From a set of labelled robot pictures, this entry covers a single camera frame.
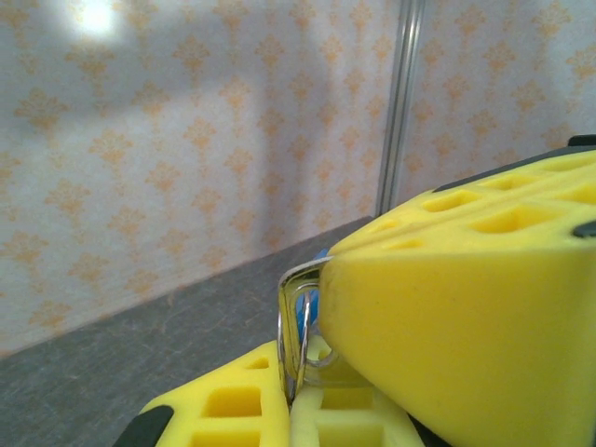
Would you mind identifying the blue key tag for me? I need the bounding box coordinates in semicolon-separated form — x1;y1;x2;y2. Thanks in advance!
295;248;330;339

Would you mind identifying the aluminium frame post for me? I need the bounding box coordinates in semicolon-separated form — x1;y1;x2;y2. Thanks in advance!
375;0;427;216

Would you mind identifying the metal keyring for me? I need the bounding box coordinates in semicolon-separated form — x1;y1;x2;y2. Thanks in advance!
276;288;313;409

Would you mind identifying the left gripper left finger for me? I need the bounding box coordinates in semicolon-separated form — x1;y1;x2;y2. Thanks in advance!
114;340;292;447

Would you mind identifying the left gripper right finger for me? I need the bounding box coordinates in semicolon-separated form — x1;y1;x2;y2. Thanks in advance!
291;337;423;447

